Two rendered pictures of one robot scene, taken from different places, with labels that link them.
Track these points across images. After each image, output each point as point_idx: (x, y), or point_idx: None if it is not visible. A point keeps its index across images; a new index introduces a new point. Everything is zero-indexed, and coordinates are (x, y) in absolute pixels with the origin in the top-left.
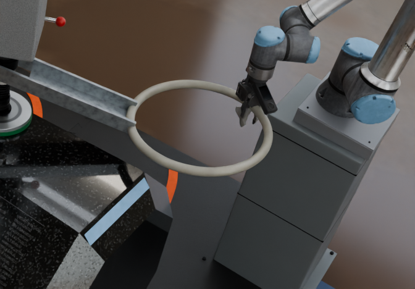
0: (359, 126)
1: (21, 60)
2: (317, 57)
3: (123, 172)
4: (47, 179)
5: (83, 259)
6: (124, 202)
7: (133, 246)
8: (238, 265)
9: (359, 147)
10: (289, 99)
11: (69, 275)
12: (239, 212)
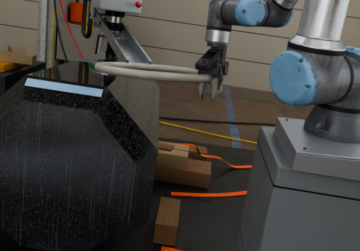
0: (319, 142)
1: (98, 8)
2: (245, 12)
3: (98, 83)
4: (68, 71)
5: (17, 92)
6: (72, 87)
7: (66, 128)
8: None
9: (290, 152)
10: None
11: (7, 98)
12: (236, 248)
